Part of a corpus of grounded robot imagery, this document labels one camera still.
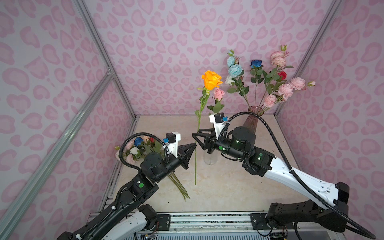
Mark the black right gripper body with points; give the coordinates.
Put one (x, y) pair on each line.
(226, 146)

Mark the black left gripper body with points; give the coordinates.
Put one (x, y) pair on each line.
(169, 167)

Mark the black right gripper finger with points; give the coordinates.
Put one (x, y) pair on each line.
(202, 139)
(210, 131)

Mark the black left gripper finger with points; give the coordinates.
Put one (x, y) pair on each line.
(185, 159)
(187, 148)

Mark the clear glass vase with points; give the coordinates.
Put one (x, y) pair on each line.
(211, 159)

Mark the purple ribbed glass vase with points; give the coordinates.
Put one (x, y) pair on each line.
(251, 122)

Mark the single pink rose stem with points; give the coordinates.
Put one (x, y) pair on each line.
(218, 96)

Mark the orange rose stem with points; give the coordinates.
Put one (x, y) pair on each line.
(211, 81)

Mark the white rose stem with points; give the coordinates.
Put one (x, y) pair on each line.
(229, 80)

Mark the light blue flower spray stem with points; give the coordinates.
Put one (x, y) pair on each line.
(237, 71)

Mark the blue rose stem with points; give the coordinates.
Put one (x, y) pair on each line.
(257, 72)

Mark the red rose stem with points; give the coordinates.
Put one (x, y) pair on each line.
(283, 76)

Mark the pink rose spray stem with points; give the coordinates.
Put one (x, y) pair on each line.
(279, 63)

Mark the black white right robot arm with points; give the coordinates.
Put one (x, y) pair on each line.
(327, 203)

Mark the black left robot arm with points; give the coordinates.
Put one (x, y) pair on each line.
(133, 195)

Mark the pale pink white flower bunch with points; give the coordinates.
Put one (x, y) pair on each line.
(131, 153)

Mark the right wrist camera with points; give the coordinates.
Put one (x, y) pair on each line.
(219, 121)

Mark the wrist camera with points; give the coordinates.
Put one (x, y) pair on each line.
(219, 121)
(171, 143)

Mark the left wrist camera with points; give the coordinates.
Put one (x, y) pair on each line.
(171, 143)

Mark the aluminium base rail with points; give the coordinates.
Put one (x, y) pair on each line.
(215, 226)

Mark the aluminium frame profile left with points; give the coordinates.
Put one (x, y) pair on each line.
(61, 116)

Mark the aluminium frame profile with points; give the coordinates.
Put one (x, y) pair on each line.
(331, 14)
(61, 116)

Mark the aluminium frame profile right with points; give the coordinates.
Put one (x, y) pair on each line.
(331, 14)

